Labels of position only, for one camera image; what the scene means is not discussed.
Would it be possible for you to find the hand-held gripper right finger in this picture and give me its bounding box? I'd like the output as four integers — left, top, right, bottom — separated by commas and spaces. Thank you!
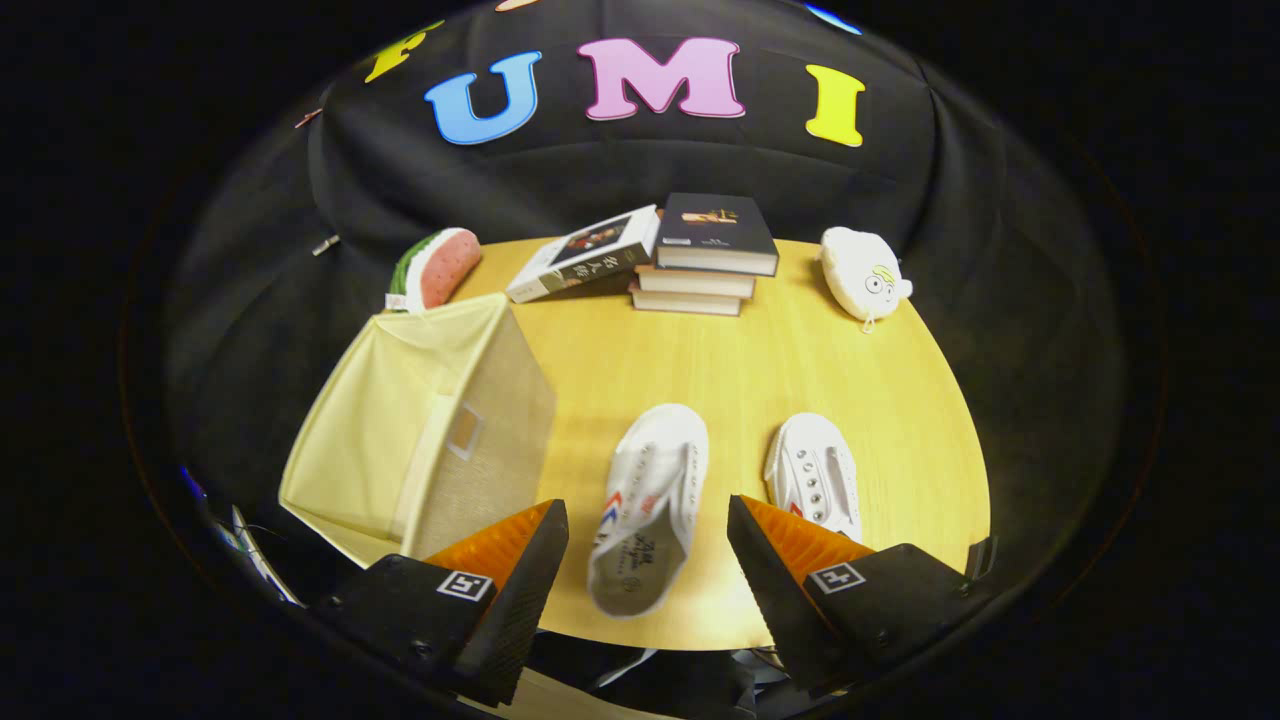
726, 493, 1003, 701

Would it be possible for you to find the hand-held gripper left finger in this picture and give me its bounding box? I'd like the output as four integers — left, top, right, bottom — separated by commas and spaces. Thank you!
308, 498, 571, 708

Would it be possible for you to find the white canvas shoe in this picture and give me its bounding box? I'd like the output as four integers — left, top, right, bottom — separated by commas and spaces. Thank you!
764, 413, 863, 544
587, 403, 711, 619

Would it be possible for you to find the pale yellow fabric storage box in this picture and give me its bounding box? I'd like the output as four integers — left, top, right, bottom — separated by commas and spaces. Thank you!
278, 292, 557, 566

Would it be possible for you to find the stacked book with pale pages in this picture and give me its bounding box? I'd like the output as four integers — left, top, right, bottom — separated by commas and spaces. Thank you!
635, 265, 757, 299
628, 285, 746, 317

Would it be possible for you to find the white round plush toy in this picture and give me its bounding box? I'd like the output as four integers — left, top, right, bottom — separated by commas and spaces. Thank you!
820, 226, 913, 331

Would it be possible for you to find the watermelon slice plush toy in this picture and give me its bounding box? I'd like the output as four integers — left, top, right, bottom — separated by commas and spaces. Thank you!
388, 227, 483, 313

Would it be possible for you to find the white cover book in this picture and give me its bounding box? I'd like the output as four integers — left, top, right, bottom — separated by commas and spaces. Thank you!
505, 205, 661, 304

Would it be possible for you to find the black cover book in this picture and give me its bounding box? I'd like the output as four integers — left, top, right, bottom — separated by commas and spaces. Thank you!
655, 193, 779, 278

